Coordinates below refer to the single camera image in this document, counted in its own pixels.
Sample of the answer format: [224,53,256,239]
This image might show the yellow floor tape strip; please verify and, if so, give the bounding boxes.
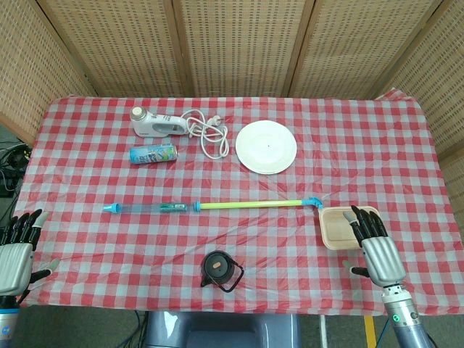
[363,315,378,348]

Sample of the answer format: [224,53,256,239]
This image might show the red white checkered tablecloth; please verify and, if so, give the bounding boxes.
[10,88,464,316]

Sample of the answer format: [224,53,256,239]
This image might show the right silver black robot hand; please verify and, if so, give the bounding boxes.
[342,204,407,289]

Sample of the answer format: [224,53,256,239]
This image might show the beige rectangular food box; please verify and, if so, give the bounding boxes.
[318,205,380,251]

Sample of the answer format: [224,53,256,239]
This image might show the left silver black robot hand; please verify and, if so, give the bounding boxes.
[0,208,61,298]

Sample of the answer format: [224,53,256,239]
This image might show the blue and yellow water pump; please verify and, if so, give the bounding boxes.
[158,196,324,214]

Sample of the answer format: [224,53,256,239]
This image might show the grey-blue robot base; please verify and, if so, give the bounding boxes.
[144,310,302,348]

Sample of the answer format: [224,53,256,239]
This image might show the bamboo folding screen panel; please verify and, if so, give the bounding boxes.
[288,0,454,99]
[0,0,97,146]
[373,0,464,247]
[162,0,316,98]
[36,0,184,98]

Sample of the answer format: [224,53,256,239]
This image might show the white power cord with plug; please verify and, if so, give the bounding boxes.
[180,109,230,160]

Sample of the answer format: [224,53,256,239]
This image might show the black round lid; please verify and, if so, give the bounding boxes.
[200,249,245,294]

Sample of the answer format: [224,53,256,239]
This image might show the blue green drink can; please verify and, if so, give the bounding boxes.
[129,144,178,166]

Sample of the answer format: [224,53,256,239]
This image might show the black floor cable bundle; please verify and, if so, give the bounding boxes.
[0,139,32,199]

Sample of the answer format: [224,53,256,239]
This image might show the black cables under table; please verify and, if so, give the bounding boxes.
[119,310,146,348]

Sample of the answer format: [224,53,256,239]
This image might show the white round plate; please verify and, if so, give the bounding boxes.
[235,121,298,175]

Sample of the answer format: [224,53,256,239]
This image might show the white electric hand mixer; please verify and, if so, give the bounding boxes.
[130,107,188,138]

